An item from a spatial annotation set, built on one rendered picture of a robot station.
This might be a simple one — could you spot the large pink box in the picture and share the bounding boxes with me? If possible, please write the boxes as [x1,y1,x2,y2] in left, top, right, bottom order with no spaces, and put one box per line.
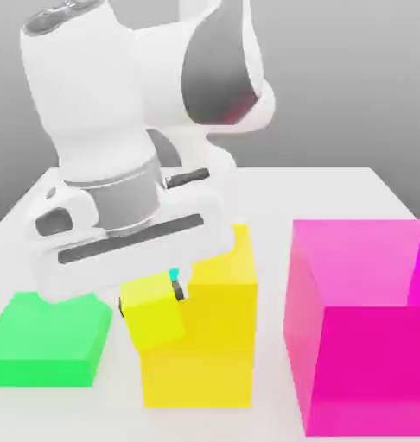
[283,218,420,439]

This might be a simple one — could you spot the small yellow cube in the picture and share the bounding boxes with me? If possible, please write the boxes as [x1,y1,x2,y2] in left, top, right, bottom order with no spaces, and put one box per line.
[119,271,188,352]

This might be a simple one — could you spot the large green box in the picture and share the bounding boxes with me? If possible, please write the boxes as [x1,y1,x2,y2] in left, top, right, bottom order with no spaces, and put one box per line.
[0,291,114,388]

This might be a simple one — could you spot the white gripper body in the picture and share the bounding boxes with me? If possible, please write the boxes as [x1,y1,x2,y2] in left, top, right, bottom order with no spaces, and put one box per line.
[29,193,239,305]

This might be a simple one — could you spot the large yellow box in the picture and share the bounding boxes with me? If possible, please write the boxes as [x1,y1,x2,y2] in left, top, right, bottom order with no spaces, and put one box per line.
[140,224,259,409]

